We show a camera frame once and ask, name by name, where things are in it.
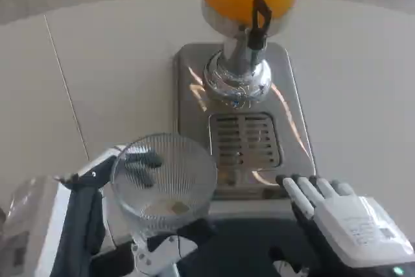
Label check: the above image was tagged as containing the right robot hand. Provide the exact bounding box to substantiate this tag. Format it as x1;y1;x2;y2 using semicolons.
268;173;415;277

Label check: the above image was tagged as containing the steel drip tray base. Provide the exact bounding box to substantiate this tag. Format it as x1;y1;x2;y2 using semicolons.
171;42;318;200

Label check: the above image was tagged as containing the steel slotted drip grid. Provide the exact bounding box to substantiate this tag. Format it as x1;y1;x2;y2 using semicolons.
208;112;283;170

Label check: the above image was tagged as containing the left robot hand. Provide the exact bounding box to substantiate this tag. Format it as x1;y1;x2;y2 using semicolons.
0;145;217;277

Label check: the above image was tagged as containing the clear ribbed glass cup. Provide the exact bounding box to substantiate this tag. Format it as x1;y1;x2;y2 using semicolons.
110;132;219;236

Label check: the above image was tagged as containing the black tap lever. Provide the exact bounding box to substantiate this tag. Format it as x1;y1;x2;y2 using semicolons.
247;0;272;50

